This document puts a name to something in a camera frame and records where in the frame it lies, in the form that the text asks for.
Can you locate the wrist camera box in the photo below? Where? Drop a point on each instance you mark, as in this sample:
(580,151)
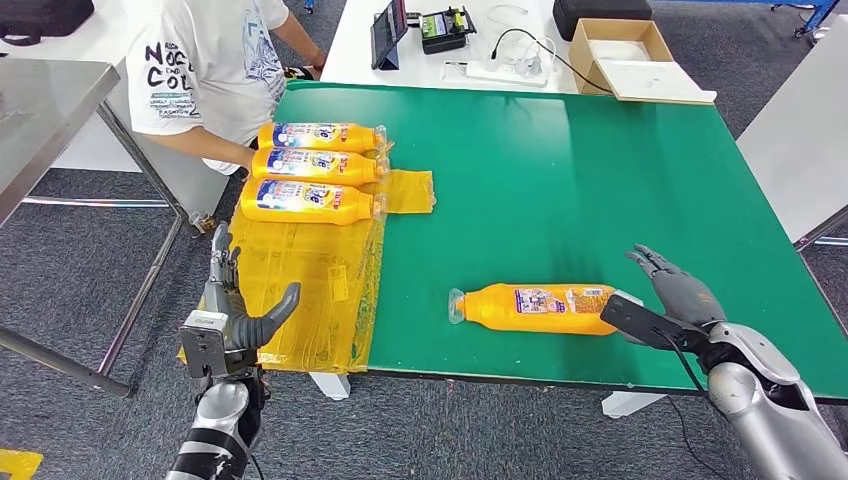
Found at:
(202,344)
(636,321)

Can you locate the white table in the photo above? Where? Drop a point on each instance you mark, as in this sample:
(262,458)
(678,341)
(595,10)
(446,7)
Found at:
(351,66)
(99,40)
(802,132)

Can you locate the white power strip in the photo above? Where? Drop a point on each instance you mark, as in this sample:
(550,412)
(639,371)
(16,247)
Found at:
(490,73)

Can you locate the person's left hand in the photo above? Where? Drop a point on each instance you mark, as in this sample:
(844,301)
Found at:
(319,64)

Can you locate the black bag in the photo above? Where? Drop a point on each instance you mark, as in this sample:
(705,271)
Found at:
(46,18)

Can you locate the black tablet on stand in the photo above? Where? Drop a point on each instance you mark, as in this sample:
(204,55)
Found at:
(387,33)

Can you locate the black handheld device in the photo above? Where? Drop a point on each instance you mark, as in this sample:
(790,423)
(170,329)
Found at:
(445,30)

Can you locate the open cardboard box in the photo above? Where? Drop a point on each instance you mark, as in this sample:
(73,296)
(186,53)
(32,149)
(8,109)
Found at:
(642,76)

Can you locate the black case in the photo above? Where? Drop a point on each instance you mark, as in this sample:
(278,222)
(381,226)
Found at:
(603,14)

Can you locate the green topped table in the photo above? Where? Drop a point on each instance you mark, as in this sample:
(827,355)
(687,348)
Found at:
(662,199)

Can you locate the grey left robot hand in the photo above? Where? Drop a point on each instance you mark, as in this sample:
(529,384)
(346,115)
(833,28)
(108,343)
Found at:
(228,318)

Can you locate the blue metal cart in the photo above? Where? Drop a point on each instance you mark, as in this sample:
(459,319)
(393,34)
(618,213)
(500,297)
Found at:
(818,13)

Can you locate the yellow film scrap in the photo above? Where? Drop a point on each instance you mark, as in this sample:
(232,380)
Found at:
(18,464)

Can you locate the yellow plastic film sheet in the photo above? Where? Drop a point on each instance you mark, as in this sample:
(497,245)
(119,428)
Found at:
(311,285)

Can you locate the person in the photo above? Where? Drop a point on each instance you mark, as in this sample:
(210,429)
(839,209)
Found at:
(199,73)

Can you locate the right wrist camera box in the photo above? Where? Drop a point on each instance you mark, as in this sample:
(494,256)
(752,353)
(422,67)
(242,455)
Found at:
(636,321)

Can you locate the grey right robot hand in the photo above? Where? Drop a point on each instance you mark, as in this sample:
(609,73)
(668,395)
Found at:
(682,291)

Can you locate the orange bottle with clear cap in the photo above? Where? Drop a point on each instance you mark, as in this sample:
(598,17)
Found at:
(358,140)
(497,311)
(311,177)
(311,215)

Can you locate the person's left forearm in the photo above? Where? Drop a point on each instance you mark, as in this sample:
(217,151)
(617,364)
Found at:
(298,36)

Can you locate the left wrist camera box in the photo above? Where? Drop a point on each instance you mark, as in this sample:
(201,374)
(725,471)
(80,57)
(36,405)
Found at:
(202,344)

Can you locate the steel table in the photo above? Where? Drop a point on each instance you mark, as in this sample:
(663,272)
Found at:
(46,106)

